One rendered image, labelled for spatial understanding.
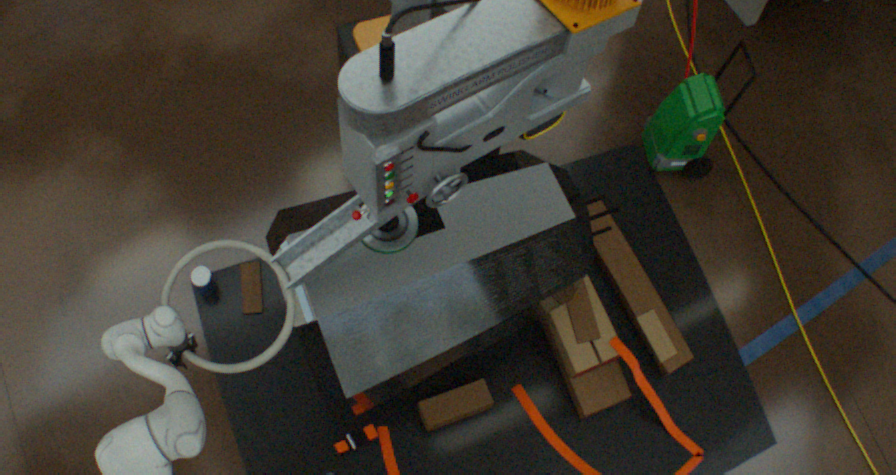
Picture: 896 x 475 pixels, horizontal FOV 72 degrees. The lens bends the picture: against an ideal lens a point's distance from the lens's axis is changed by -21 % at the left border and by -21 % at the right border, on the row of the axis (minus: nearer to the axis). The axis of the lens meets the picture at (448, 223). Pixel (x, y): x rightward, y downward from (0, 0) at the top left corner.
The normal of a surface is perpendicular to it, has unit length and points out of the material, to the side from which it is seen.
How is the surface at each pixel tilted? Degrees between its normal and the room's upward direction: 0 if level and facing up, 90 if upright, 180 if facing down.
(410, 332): 45
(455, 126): 4
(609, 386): 0
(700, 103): 34
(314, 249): 16
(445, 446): 0
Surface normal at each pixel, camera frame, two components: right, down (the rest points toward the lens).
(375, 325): 0.34, 0.26
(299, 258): -0.16, -0.30
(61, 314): 0.07, -0.44
